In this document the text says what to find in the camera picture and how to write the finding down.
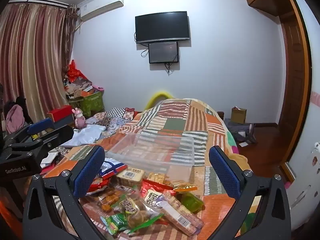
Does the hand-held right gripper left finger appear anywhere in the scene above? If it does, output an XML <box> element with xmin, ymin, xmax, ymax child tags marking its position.
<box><xmin>22</xmin><ymin>145</ymin><xmax>110</xmax><ymax>240</ymax></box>

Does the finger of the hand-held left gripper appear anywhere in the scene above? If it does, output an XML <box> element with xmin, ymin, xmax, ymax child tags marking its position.
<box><xmin>10</xmin><ymin>125</ymin><xmax>74</xmax><ymax>155</ymax></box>
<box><xmin>5</xmin><ymin>118</ymin><xmax>55</xmax><ymax>143</ymax></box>

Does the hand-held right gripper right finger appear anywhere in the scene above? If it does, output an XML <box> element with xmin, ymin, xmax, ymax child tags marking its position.
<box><xmin>209</xmin><ymin>145</ymin><xmax>292</xmax><ymax>240</ymax></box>

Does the small red snack packet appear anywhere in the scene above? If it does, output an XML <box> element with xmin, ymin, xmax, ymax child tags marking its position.
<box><xmin>85</xmin><ymin>177</ymin><xmax>118</xmax><ymax>195</ymax></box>

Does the blue white striped snack packet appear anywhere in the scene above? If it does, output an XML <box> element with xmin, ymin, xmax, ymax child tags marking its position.
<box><xmin>100</xmin><ymin>160</ymin><xmax>128</xmax><ymax>178</ymax></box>

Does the orange cookie packet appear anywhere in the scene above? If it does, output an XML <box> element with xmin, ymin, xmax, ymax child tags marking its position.
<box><xmin>96</xmin><ymin>189</ymin><xmax>125</xmax><ymax>213</ymax></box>

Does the cracker box with barcode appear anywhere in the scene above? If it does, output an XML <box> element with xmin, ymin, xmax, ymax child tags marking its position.
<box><xmin>116</xmin><ymin>167</ymin><xmax>145</xmax><ymax>188</ymax></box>

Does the green jelly cup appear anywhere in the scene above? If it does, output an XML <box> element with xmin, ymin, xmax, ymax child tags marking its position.
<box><xmin>179</xmin><ymin>191</ymin><xmax>204</xmax><ymax>213</ymax></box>

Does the green candy packet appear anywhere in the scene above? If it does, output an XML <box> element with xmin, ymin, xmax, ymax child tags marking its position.
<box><xmin>100</xmin><ymin>214</ymin><xmax>130</xmax><ymax>235</ymax></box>

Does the long wafer packet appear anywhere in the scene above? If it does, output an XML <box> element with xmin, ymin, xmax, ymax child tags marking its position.
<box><xmin>155</xmin><ymin>192</ymin><xmax>204</xmax><ymax>237</ymax></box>

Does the pastry packet with green label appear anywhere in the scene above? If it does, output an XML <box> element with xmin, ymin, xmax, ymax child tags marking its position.
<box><xmin>117</xmin><ymin>195</ymin><xmax>165</xmax><ymax>233</ymax></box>

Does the clear plastic container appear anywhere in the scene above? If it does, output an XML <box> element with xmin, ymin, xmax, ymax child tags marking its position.
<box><xmin>105</xmin><ymin>133</ymin><xmax>195</xmax><ymax>182</ymax></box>

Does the red gift box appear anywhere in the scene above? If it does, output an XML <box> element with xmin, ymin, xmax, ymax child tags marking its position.
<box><xmin>46</xmin><ymin>105</ymin><xmax>77</xmax><ymax>123</ymax></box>

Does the stack of books and papers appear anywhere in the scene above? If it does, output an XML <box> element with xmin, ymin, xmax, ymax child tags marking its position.
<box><xmin>40</xmin><ymin>150</ymin><xmax>60</xmax><ymax>170</ymax></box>

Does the pink rabbit toy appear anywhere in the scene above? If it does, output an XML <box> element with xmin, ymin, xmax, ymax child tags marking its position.
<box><xmin>74</xmin><ymin>107</ymin><xmax>88</xmax><ymax>130</ymax></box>

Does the pink garment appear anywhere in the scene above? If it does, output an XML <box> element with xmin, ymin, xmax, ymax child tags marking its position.
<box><xmin>5</xmin><ymin>104</ymin><xmax>25</xmax><ymax>134</ymax></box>

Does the white cloth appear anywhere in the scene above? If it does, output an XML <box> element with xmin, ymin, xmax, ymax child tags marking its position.
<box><xmin>60</xmin><ymin>125</ymin><xmax>107</xmax><ymax>147</ymax></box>

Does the black garment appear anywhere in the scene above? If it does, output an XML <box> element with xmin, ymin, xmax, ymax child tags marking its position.
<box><xmin>15</xmin><ymin>96</ymin><xmax>27</xmax><ymax>110</ymax></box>

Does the orange edged clear snack packet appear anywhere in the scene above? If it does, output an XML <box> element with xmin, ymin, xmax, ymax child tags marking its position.
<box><xmin>174</xmin><ymin>184</ymin><xmax>198</xmax><ymax>193</ymax></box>

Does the grey cloth bag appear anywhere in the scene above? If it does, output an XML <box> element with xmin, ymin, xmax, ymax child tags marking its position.
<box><xmin>224</xmin><ymin>119</ymin><xmax>257</xmax><ymax>143</ymax></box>

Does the green patterned box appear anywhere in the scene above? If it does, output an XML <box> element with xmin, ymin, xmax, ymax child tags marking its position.
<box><xmin>69</xmin><ymin>91</ymin><xmax>105</xmax><ymax>118</ymax></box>

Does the pile of patterned gift bags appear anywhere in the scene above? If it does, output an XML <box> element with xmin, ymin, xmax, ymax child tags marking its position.
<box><xmin>64</xmin><ymin>76</ymin><xmax>94</xmax><ymax>98</ymax></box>

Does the small cardboard box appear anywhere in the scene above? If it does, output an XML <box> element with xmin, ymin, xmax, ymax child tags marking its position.
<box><xmin>230</xmin><ymin>107</ymin><xmax>247</xmax><ymax>124</ymax></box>

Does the floral checked quilt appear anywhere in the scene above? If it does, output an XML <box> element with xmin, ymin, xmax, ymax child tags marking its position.
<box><xmin>87</xmin><ymin>107</ymin><xmax>137</xmax><ymax>135</ymax></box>

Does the red plastic bag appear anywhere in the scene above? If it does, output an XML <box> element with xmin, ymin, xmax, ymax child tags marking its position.
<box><xmin>67</xmin><ymin>60</ymin><xmax>87</xmax><ymax>83</ymax></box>

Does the clear peanut cracker packet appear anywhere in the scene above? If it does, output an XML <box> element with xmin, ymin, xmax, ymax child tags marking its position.
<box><xmin>145</xmin><ymin>171</ymin><xmax>173</xmax><ymax>187</ymax></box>

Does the red snack packet white label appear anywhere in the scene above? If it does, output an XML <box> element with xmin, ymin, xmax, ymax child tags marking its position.
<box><xmin>140</xmin><ymin>180</ymin><xmax>175</xmax><ymax>208</ymax></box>

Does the orange green patchwork blanket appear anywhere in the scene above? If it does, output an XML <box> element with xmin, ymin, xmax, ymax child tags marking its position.
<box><xmin>42</xmin><ymin>98</ymin><xmax>265</xmax><ymax>240</ymax></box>

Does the striped pink brown curtain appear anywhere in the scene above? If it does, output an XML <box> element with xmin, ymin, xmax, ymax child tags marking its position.
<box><xmin>0</xmin><ymin>1</ymin><xmax>78</xmax><ymax>130</ymax></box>

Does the white refrigerator with magnets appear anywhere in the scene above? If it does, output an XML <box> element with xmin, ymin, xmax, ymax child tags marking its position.
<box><xmin>287</xmin><ymin>130</ymin><xmax>320</xmax><ymax>230</ymax></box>

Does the yellow curved foam tube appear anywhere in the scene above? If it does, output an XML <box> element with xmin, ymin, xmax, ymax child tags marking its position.
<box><xmin>144</xmin><ymin>92</ymin><xmax>175</xmax><ymax>110</ymax></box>

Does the brown wooden door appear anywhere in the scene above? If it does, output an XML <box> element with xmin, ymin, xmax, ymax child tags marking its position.
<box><xmin>277</xmin><ymin>5</ymin><xmax>313</xmax><ymax>175</ymax></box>

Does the black hanging monitor cable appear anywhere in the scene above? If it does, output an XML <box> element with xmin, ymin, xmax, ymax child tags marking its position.
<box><xmin>164</xmin><ymin>62</ymin><xmax>175</xmax><ymax>76</ymax></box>

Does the curtain rail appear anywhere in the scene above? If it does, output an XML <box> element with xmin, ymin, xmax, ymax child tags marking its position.
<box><xmin>9</xmin><ymin>0</ymin><xmax>70</xmax><ymax>8</ymax></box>

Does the white wall air conditioner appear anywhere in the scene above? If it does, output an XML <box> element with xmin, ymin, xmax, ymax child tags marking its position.
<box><xmin>77</xmin><ymin>0</ymin><xmax>125</xmax><ymax>22</ymax></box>

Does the small black wall monitor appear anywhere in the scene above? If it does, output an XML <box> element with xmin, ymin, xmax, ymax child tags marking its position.
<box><xmin>148</xmin><ymin>41</ymin><xmax>179</xmax><ymax>64</ymax></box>

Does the black wall television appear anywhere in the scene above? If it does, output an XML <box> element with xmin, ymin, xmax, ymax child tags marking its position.
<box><xmin>135</xmin><ymin>11</ymin><xmax>190</xmax><ymax>44</ymax></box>

